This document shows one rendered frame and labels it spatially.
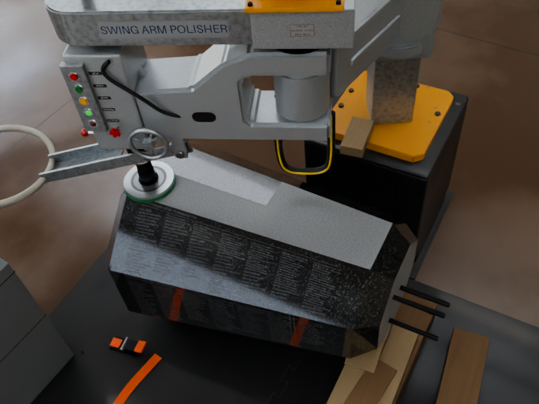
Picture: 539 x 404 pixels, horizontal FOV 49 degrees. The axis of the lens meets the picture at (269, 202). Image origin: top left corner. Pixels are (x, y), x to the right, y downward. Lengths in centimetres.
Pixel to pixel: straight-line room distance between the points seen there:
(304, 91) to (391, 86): 76
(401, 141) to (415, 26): 55
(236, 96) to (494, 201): 200
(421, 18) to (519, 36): 254
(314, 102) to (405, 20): 56
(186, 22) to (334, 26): 44
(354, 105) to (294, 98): 92
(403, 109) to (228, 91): 101
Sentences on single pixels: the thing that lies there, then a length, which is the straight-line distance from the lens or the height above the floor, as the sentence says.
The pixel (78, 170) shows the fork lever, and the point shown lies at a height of 98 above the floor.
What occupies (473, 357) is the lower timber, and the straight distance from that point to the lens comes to 286.
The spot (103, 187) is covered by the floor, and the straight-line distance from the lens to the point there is 381.
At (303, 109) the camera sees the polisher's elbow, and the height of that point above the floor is 133.
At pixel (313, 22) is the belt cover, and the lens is 177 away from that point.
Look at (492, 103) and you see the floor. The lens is 422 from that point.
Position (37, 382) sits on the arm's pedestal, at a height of 9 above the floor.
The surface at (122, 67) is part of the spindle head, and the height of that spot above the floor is 151.
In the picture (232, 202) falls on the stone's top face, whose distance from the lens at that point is 238.
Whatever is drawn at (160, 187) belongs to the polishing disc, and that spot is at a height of 87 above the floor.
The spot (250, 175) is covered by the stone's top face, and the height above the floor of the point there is 84.
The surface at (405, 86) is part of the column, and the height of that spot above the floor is 99.
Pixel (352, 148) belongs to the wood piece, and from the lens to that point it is 258.
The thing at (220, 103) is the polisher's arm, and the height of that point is 136.
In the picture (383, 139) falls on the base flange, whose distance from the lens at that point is 270.
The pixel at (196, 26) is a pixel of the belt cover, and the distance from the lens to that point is 184.
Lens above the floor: 262
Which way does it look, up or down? 49 degrees down
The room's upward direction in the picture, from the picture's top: 7 degrees counter-clockwise
